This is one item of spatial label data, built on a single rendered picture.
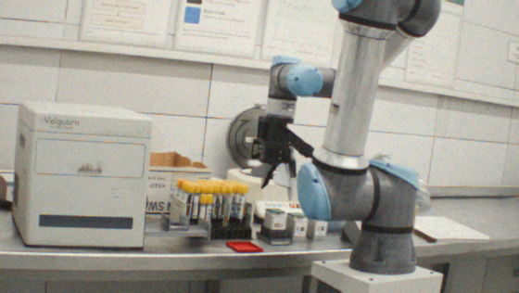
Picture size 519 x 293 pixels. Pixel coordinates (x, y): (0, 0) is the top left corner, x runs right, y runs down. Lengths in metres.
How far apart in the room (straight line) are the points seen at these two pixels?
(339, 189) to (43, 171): 0.62
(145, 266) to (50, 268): 0.22
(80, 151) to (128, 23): 0.76
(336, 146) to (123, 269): 0.54
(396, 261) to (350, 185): 0.20
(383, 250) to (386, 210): 0.08
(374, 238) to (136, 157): 0.54
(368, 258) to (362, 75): 0.38
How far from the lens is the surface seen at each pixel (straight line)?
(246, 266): 1.57
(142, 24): 2.09
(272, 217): 1.68
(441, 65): 2.77
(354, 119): 1.27
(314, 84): 1.52
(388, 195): 1.35
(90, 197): 1.43
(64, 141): 1.40
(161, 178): 1.79
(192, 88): 2.17
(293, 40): 2.32
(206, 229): 1.57
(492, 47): 3.03
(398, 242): 1.38
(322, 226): 1.78
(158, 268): 1.48
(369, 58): 1.25
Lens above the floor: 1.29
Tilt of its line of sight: 6 degrees down
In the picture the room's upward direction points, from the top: 7 degrees clockwise
